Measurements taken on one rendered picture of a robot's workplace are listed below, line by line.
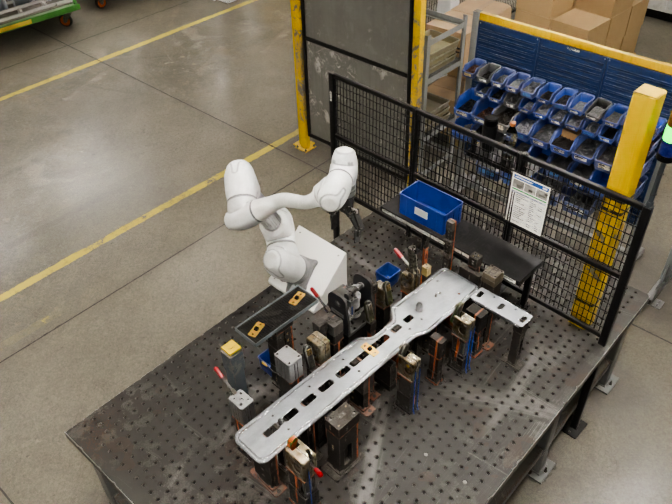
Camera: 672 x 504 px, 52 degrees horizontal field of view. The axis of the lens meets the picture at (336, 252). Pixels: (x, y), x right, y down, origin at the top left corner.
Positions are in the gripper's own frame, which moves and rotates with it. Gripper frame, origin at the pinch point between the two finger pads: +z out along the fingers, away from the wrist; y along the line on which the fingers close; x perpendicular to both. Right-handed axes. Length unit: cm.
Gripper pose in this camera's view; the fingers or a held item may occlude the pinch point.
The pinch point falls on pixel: (345, 232)
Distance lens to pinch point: 292.2
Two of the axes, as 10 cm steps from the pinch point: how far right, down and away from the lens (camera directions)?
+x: 7.0, -4.7, 5.4
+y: 7.1, 4.4, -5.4
